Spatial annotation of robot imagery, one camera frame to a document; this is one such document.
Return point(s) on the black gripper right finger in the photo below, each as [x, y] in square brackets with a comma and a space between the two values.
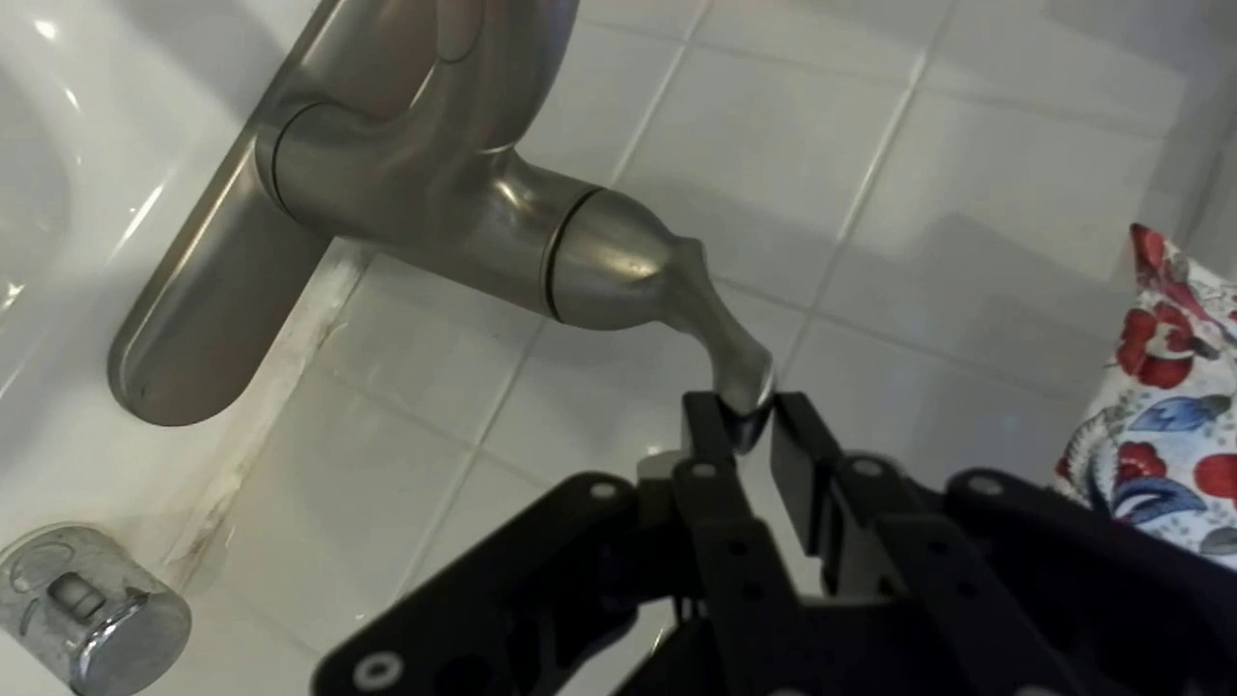
[901, 555]

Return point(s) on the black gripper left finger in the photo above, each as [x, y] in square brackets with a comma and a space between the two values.
[719, 555]

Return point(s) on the brushed steel faucet spout body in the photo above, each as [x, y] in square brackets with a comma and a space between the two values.
[388, 142]

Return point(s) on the floral patterned curtain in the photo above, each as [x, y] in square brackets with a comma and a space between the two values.
[1160, 401]

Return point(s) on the small chrome counter cap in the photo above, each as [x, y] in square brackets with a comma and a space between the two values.
[92, 618]

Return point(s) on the white double basin sink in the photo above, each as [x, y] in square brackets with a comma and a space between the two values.
[92, 156]

